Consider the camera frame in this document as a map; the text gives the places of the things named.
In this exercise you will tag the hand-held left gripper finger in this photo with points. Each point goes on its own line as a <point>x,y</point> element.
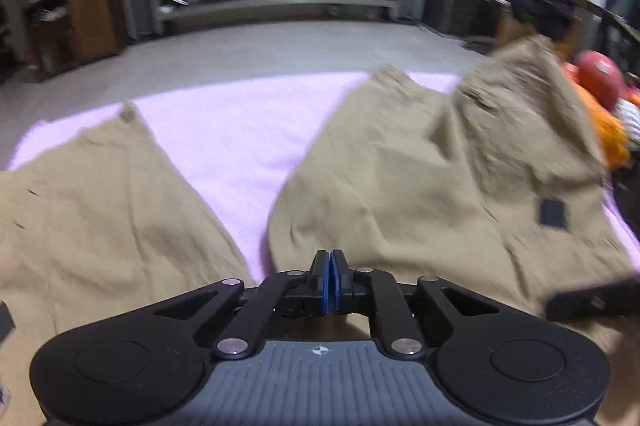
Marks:
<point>326,282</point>
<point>335,282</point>

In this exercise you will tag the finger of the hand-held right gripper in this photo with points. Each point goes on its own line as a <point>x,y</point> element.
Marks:
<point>590,302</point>

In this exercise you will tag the khaki pants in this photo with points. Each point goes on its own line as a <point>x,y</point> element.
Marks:
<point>410,186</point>

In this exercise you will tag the large orange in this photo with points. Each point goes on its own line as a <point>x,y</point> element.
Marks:
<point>612,138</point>

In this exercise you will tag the pink towel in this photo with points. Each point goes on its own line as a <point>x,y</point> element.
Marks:
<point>240,131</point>

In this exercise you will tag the pear in white foam net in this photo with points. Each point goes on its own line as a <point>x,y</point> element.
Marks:
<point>631,118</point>

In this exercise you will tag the large red apple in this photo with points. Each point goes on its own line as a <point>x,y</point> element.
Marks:
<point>600,78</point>

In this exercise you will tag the wooden cabinet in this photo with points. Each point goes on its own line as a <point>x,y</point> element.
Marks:
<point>90,16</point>

